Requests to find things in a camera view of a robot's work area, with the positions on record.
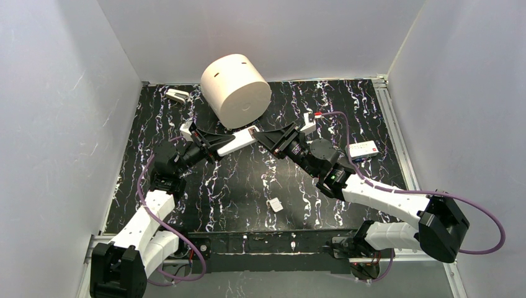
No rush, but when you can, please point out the white remote control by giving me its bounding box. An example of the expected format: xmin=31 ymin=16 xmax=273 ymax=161
xmin=217 ymin=125 xmax=259 ymax=157

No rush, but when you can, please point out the white remote battery cover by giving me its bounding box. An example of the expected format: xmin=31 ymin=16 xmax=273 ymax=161
xmin=267 ymin=197 xmax=283 ymax=212

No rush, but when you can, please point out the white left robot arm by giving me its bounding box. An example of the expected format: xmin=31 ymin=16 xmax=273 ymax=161
xmin=89 ymin=125 xmax=235 ymax=297

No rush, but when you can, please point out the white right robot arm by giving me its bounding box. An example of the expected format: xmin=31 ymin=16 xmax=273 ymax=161
xmin=252 ymin=123 xmax=470 ymax=263

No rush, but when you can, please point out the white stapler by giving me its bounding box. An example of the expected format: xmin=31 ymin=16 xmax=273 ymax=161
xmin=165 ymin=88 xmax=190 ymax=104

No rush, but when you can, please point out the white cylindrical container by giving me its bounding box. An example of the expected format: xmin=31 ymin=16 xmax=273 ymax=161
xmin=200 ymin=54 xmax=272 ymax=129

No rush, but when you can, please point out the white battery box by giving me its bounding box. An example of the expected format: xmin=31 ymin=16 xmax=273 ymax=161
xmin=347 ymin=141 xmax=379 ymax=161

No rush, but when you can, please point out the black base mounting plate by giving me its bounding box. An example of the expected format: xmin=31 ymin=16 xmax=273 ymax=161
xmin=181 ymin=230 xmax=381 ymax=281

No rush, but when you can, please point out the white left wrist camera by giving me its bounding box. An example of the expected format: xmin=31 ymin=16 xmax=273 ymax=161
xmin=179 ymin=120 xmax=197 ymax=142

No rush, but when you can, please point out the aluminium frame rail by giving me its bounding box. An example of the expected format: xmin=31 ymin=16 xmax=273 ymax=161
xmin=373 ymin=74 xmax=468 ymax=298

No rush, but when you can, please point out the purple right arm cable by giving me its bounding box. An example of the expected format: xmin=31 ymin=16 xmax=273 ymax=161
xmin=318 ymin=111 xmax=506 ymax=283

